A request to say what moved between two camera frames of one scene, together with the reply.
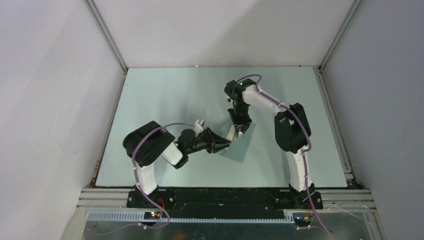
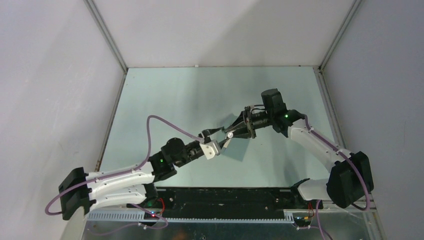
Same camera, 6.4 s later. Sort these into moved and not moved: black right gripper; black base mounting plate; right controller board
Moved: black right gripper
Not moved: right controller board; black base mounting plate
